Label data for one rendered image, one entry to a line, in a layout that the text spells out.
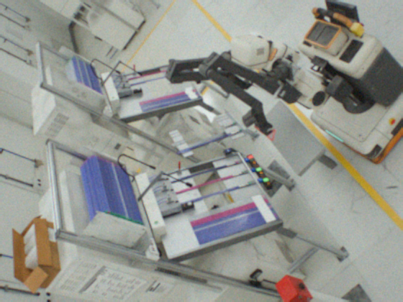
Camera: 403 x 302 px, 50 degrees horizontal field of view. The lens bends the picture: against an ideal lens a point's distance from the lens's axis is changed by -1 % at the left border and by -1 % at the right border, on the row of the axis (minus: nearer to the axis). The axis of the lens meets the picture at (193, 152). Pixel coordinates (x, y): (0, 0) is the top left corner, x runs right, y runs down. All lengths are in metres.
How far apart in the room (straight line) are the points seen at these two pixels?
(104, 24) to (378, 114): 4.87
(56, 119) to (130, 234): 1.38
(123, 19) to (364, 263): 5.21
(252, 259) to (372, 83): 1.32
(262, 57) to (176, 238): 1.15
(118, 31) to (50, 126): 3.81
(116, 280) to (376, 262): 1.67
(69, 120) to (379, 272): 2.47
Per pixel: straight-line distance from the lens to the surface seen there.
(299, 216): 3.50
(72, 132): 3.57
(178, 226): 2.66
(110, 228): 2.36
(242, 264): 2.91
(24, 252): 2.61
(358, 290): 3.13
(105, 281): 2.51
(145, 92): 3.85
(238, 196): 2.79
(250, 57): 2.43
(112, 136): 3.64
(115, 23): 7.05
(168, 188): 2.79
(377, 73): 2.87
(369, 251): 3.16
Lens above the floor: 2.78
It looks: 37 degrees down
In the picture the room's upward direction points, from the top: 63 degrees counter-clockwise
